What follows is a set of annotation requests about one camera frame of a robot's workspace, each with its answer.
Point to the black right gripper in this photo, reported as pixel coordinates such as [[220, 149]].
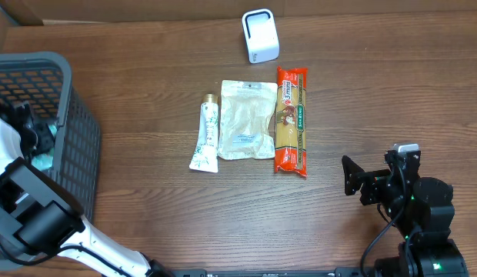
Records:
[[364, 181]]

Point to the San Remo spaghetti packet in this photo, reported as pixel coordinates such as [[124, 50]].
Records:
[[290, 121]]

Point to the translucent beige pouch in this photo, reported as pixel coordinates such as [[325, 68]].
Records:
[[246, 112]]

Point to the white Pantene tube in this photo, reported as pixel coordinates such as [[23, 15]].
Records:
[[205, 155]]

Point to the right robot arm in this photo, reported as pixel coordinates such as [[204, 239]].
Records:
[[419, 207]]

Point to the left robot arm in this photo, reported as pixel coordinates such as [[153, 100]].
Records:
[[40, 220]]

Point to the white barcode scanner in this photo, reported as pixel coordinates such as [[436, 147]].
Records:
[[261, 37]]

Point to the grey plastic basket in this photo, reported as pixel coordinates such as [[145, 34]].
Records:
[[69, 137]]

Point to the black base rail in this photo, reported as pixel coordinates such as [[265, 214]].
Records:
[[338, 272]]

